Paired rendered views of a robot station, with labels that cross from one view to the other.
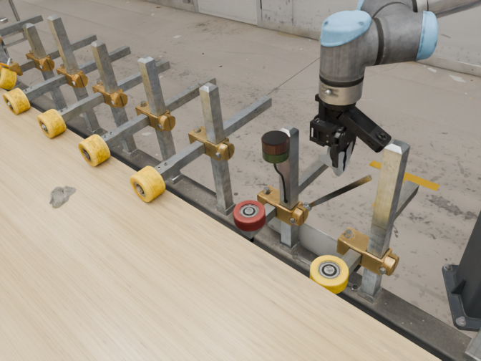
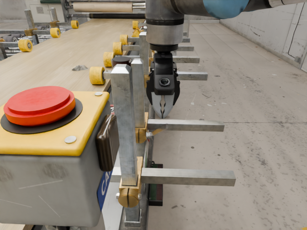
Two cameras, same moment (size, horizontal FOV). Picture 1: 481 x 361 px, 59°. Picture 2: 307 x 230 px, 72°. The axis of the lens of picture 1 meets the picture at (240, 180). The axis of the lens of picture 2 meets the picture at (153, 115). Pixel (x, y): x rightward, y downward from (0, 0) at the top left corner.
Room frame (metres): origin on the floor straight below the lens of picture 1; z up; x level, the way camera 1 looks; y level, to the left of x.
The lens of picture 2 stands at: (0.40, -0.61, 1.29)
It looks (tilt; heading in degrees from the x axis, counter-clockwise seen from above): 31 degrees down; 46
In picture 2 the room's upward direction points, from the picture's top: straight up
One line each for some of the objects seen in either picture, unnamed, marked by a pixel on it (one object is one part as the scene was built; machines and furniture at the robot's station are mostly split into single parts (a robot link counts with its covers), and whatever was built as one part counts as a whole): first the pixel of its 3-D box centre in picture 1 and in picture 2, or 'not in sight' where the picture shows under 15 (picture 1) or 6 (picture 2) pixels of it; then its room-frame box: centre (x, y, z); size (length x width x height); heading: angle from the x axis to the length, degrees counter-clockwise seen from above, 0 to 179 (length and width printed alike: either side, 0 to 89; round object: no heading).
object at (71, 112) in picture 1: (113, 89); (155, 47); (1.38, 0.41, 0.95); 0.50 x 0.04 x 0.04; 134
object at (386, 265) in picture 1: (367, 252); (131, 180); (0.63, -0.28, 0.84); 0.13 x 0.06 x 0.05; 44
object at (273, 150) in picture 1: (275, 142); (121, 63); (0.76, -0.08, 1.09); 0.06 x 0.06 x 0.02
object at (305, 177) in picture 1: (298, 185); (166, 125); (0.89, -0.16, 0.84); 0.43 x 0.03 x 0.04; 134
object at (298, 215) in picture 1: (281, 207); (140, 127); (0.81, -0.10, 0.85); 0.13 x 0.06 x 0.05; 44
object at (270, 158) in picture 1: (275, 151); not in sight; (0.76, -0.08, 1.07); 0.06 x 0.06 x 0.02
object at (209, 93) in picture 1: (219, 160); (145, 88); (0.97, 0.05, 0.90); 0.03 x 0.03 x 0.48; 44
